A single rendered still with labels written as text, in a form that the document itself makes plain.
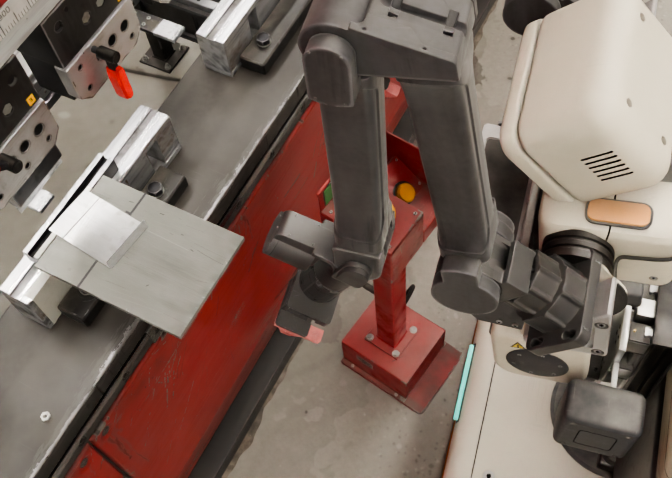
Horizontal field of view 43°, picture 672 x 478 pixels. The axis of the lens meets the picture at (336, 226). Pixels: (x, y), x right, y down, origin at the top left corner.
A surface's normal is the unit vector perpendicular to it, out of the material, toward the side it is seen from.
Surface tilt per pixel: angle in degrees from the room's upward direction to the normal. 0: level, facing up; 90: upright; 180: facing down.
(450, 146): 90
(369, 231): 80
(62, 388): 0
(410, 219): 0
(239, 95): 0
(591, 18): 42
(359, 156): 90
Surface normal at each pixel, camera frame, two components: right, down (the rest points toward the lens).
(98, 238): -0.07, -0.50
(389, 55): -0.28, 0.84
